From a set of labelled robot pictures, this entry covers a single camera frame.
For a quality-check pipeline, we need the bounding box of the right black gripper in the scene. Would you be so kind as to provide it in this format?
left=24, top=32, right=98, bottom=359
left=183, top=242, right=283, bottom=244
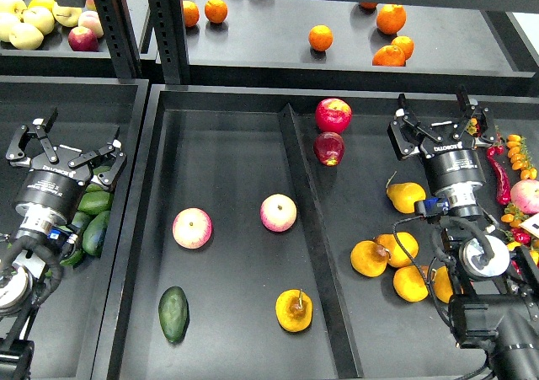
left=387, top=85, right=497, bottom=195

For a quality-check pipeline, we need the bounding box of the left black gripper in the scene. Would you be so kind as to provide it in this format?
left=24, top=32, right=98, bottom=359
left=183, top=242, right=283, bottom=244
left=5, top=108, right=127, bottom=224

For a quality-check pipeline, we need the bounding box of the dark green avocado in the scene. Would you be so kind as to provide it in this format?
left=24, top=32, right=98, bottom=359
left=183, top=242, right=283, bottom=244
left=157, top=286, right=189, bottom=344

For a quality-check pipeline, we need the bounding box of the yellow pear with stem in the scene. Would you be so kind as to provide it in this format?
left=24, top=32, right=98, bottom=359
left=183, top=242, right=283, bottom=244
left=275, top=289, right=313, bottom=333

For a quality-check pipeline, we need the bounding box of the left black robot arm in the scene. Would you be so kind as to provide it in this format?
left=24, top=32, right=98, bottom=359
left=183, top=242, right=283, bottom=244
left=1, top=112, right=126, bottom=379

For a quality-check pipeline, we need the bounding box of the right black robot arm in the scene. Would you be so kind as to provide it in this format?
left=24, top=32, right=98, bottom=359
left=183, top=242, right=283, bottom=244
left=387, top=88, right=538, bottom=379

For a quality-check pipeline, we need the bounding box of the yellow pear upper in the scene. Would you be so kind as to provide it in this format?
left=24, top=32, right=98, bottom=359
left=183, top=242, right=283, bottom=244
left=386, top=172, right=426, bottom=214

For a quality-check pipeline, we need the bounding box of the green avocado in bin lower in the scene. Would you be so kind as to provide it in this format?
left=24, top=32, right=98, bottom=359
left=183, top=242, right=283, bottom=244
left=82, top=211, right=110, bottom=257

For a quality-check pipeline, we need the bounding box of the yellow pear top of pile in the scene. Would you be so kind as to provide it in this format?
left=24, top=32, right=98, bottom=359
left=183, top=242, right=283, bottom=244
left=374, top=232, right=420, bottom=269

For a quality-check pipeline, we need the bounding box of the yellow pear left of pile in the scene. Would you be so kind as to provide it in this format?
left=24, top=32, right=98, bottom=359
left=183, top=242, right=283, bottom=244
left=350, top=240, right=390, bottom=277

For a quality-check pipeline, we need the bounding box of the yellow pear bottom of pile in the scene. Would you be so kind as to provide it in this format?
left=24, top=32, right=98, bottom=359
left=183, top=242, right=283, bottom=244
left=392, top=265, right=429, bottom=302

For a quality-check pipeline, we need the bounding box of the orange cherry tomato vine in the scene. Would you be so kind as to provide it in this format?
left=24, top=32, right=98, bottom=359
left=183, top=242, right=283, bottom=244
left=505, top=134, right=538, bottom=180

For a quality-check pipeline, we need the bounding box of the orange on shelf front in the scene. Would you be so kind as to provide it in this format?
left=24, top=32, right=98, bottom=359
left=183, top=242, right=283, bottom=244
left=371, top=45, right=406, bottom=67

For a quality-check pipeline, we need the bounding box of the orange on shelf right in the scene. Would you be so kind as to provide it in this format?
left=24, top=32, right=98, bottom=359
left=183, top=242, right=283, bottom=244
left=391, top=35, right=415, bottom=60

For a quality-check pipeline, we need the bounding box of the long red chili pepper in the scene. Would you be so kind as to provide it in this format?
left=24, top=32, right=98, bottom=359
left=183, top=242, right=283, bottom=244
left=486, top=146, right=510, bottom=206

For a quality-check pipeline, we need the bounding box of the pink apple right edge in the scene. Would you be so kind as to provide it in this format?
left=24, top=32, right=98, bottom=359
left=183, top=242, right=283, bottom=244
left=510, top=179, right=538, bottom=215

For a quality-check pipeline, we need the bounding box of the bright red apple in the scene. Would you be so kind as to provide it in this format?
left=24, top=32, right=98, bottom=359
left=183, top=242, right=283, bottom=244
left=315, top=98, right=352, bottom=134

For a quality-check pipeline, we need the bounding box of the red apple on shelf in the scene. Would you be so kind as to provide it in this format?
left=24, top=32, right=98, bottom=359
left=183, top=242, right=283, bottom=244
left=68, top=26, right=99, bottom=52

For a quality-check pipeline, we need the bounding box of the dark red apple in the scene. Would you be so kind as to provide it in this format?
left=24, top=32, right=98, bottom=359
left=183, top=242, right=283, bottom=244
left=313, top=131, right=344, bottom=167

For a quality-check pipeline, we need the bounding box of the large orange on shelf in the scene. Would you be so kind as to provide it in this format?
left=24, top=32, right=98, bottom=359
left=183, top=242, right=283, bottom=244
left=376, top=4, right=407, bottom=35

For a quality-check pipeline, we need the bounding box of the pale yellow apple front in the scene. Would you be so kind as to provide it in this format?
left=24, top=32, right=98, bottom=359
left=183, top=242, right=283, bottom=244
left=8, top=23, right=44, bottom=50

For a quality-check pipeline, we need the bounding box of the pale yellow apple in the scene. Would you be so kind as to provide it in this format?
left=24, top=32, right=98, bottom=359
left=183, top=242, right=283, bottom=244
left=8, top=23, right=44, bottom=50
left=23, top=6, right=56, bottom=35

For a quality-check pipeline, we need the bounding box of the pale peach apple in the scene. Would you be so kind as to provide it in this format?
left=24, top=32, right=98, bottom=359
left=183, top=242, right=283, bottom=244
left=78, top=10, right=104, bottom=39

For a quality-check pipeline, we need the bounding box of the pale yellow apple middle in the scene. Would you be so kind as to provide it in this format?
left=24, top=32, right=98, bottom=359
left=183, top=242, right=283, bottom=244
left=23, top=6, right=56, bottom=35

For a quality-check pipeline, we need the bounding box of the pink apple left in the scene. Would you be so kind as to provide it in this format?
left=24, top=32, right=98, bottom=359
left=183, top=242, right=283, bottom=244
left=172, top=207, right=212, bottom=249

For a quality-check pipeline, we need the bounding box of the pink apple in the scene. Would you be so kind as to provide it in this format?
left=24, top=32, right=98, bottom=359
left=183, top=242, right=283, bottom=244
left=172, top=207, right=212, bottom=249
left=259, top=194, right=296, bottom=233

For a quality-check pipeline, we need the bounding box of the orange on shelf centre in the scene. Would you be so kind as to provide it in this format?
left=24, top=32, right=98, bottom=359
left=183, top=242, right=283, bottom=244
left=308, top=24, right=334, bottom=51

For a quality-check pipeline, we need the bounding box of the black centre tray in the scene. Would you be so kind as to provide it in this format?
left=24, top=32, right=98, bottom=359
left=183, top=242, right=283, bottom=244
left=92, top=85, right=484, bottom=379

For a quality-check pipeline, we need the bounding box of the black tray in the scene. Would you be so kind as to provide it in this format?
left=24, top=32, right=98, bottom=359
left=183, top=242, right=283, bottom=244
left=92, top=85, right=484, bottom=379
left=1, top=76, right=147, bottom=379

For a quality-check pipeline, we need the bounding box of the orange on shelf far left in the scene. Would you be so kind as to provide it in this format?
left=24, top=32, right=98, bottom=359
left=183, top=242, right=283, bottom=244
left=182, top=0, right=200, bottom=28

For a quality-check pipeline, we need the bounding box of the black left tray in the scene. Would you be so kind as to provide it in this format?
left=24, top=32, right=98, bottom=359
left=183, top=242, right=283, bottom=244
left=1, top=76, right=147, bottom=379

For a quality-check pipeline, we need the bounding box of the pink apple centre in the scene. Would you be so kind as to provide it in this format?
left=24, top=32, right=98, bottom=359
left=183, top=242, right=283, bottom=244
left=259, top=194, right=296, bottom=233

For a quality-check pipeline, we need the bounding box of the black tray divider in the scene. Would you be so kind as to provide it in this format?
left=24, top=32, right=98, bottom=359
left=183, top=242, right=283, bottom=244
left=278, top=104, right=363, bottom=379

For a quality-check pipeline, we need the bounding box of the black shelf upright post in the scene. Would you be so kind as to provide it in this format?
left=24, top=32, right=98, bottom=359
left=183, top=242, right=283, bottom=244
left=94, top=0, right=141, bottom=79

